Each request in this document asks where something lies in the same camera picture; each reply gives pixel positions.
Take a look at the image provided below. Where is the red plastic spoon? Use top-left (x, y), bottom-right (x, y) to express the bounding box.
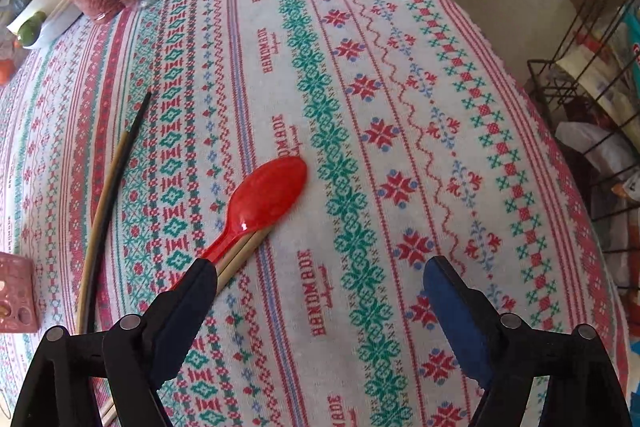
top-left (192, 156), bottom-right (308, 265)

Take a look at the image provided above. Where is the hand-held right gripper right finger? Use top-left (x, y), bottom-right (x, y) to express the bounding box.
top-left (422, 256), bottom-right (633, 427)

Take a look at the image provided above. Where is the clear glass jar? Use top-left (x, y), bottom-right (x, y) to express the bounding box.
top-left (0, 27), bottom-right (23, 88)

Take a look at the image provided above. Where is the black wire rack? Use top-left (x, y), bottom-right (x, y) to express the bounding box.
top-left (527, 0), bottom-right (640, 288)

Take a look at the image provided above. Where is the green lime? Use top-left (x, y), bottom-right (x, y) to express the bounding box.
top-left (15, 10), bottom-right (48, 48)

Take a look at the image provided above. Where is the pink perforated utensil holder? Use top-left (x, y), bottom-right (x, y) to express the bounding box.
top-left (0, 251), bottom-right (40, 334)

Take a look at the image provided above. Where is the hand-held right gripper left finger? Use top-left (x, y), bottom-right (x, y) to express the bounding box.
top-left (10, 258), bottom-right (218, 427)

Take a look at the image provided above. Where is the white bowl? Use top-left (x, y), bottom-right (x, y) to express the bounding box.
top-left (6, 0), bottom-right (91, 50)

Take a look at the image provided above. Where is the patterned tablecloth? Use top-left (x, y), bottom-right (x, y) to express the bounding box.
top-left (0, 0), bottom-right (631, 427)

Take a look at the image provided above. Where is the pile of bamboo chopsticks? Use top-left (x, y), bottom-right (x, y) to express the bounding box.
top-left (76, 131), bottom-right (273, 427)

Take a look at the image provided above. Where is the white plastic bag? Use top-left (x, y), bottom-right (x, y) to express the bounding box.
top-left (555, 119), bottom-right (640, 188)

